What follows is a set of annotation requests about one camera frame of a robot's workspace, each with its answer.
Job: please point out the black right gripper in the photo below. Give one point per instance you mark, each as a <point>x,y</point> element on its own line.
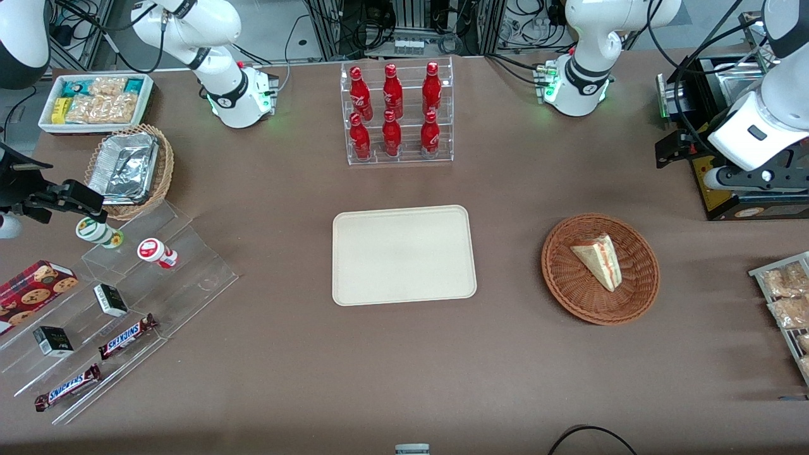
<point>14,188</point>

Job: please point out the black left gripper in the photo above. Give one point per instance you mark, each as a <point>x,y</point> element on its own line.
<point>696,136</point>

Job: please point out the triangular sandwich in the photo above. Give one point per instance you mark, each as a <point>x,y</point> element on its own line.
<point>600,262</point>

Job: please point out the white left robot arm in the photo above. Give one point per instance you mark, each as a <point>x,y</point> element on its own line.
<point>581,76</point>

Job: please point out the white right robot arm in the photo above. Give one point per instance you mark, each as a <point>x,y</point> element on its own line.
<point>234,95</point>

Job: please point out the light wicker basket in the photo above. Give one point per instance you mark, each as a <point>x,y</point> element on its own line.
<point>166,167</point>

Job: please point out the brown wicker basket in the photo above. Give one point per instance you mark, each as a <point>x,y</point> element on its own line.
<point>581,297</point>

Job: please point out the tray of packaged snacks right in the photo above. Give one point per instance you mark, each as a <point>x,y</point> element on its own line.
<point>785,333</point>

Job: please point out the beige plastic tray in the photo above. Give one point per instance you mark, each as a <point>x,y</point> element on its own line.
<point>404,256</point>

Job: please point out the green lidded sunflower jar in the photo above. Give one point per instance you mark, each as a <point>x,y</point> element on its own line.
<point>95,230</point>

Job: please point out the silver metal box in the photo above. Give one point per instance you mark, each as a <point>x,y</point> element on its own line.
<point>671,95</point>

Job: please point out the silver foil packet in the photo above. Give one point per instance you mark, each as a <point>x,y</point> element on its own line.
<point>123,167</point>

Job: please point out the black hot food display case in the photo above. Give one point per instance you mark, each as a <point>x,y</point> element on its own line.
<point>727,205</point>

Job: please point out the yellow snack packet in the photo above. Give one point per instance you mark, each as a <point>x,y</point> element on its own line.
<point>60,111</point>

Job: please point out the clear rice cracker bag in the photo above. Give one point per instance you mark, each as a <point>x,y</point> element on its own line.
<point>109,85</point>
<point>104,111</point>

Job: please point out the red lidded jar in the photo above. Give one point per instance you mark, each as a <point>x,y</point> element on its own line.
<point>152,249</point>

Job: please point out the red tartan cookie box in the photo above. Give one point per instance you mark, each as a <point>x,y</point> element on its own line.
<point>35,296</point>

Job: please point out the teal snack packet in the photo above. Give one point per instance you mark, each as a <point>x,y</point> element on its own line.
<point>134,85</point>
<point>76,87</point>

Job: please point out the small black box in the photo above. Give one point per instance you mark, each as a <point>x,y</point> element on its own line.
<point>110,300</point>
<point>52,341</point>

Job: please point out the white rectangular snack bin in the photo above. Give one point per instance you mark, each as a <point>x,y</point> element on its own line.
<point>148,104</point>

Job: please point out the Snickers chocolate bar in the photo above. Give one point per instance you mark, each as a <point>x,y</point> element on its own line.
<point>126,336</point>
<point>67,387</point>

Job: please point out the clear acrylic stepped shelf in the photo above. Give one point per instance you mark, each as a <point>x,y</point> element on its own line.
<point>202,278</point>
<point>25,366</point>

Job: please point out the clear fried snack bag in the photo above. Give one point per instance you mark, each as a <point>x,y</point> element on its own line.
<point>790,311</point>
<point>780,281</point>
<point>804,342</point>
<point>806,366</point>

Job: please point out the red cola bottle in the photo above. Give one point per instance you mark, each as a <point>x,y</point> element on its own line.
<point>392,91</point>
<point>359,91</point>
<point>359,139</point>
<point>430,136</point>
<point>391,136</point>
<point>431,88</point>

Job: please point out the clear acrylic bottle rack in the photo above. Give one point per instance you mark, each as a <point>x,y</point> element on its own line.
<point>411,155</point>

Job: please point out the grey power strip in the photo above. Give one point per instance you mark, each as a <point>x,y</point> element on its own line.
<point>411,46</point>

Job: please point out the grey small device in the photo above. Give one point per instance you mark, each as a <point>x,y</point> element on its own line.
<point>412,450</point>

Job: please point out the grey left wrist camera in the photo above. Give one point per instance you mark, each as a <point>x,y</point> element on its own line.
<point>717,179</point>

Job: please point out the aluminium frame rack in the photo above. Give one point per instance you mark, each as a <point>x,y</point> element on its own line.
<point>404,16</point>

